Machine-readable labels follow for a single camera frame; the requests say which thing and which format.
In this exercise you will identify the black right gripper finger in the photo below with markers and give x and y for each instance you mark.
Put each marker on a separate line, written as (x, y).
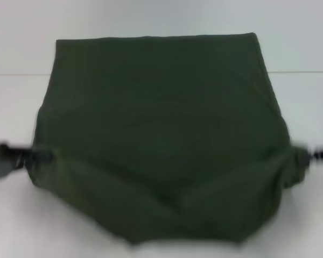
(320, 154)

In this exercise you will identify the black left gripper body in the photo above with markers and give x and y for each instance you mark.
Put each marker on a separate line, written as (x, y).
(2, 161)

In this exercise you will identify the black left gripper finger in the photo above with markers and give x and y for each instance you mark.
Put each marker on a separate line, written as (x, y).
(37, 158)

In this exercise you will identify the dark green shirt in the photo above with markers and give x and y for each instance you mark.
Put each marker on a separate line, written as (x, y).
(161, 139)

